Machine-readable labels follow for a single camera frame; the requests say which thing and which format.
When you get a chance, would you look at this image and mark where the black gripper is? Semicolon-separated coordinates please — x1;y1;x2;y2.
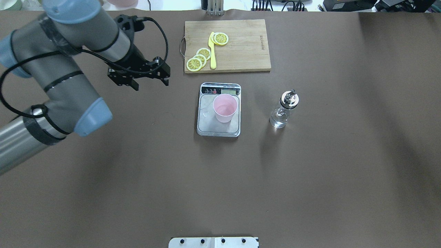
107;44;171;91

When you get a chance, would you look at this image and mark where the pink plastic cup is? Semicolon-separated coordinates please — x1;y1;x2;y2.
213;94;238;123

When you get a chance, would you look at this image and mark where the glass sauce bottle steel cap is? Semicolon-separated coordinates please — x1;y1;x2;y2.
269;89;299;129

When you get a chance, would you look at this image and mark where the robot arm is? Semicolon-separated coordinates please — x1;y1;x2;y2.
1;0;171;175

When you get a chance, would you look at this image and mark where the silver digital kitchen scale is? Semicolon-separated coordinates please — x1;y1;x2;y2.
196;83;242;137

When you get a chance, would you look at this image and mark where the lemon slice lower left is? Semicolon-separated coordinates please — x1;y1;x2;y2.
186;58;204;72

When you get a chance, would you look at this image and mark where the lemon slice middle left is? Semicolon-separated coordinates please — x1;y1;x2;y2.
193;54;207;68

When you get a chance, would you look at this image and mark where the yellow plastic knife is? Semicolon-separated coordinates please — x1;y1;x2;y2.
208;32;216;70

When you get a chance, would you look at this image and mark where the lemon slice under right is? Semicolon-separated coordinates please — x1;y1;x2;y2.
210;32;217;44

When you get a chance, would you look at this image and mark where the lemon slice far right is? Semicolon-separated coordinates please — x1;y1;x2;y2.
214;32;229;45

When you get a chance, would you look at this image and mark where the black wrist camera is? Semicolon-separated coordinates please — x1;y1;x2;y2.
113;14;147;36

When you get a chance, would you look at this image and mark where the aluminium frame post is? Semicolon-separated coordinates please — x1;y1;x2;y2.
206;0;225;16

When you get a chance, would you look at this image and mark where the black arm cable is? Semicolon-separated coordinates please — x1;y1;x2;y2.
0;17;169;119

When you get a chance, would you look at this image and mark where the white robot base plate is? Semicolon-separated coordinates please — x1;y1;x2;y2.
168;237;260;248

